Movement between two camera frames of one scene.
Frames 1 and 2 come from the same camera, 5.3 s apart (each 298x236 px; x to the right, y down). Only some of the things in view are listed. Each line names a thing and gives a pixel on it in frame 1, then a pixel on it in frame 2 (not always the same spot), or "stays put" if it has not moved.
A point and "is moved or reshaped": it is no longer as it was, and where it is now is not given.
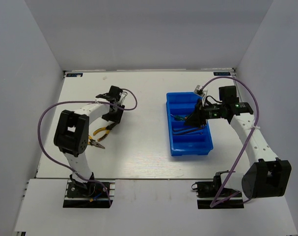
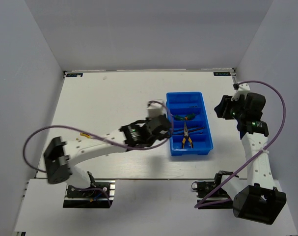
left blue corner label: x=76 y=74 stays put
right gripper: x=197 y=117 → x=222 y=109
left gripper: x=115 y=118 → x=165 y=135
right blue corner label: x=221 y=73 stays put
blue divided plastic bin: x=186 y=140 stays put
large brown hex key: x=189 y=129 stays put
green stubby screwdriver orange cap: x=179 y=117 is moved or reshaped
